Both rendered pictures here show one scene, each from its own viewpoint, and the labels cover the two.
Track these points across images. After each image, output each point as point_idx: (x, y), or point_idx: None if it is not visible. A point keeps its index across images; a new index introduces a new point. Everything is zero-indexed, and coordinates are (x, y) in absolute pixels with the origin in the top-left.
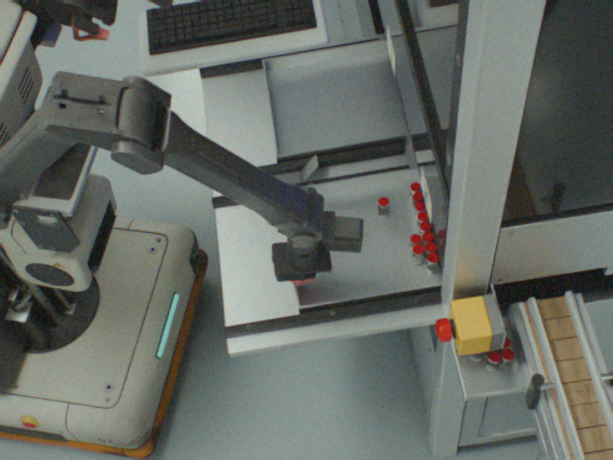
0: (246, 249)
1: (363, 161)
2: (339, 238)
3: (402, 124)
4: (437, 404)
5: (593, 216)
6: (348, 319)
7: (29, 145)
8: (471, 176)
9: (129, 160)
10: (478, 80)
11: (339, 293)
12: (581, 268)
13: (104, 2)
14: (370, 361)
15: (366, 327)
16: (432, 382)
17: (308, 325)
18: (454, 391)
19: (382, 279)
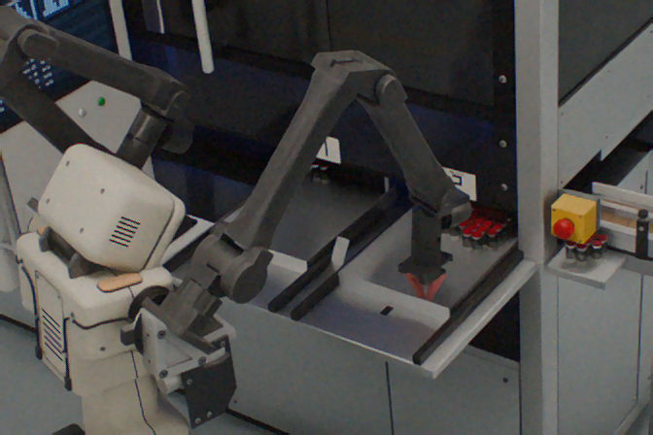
0: (357, 322)
1: (362, 236)
2: (457, 203)
3: (360, 207)
4: (541, 432)
5: (590, 83)
6: (482, 303)
7: (313, 128)
8: (544, 45)
9: (393, 91)
10: None
11: (456, 296)
12: (592, 154)
13: (142, 162)
14: None
15: (498, 298)
16: (519, 427)
17: (462, 322)
18: (551, 391)
19: (471, 273)
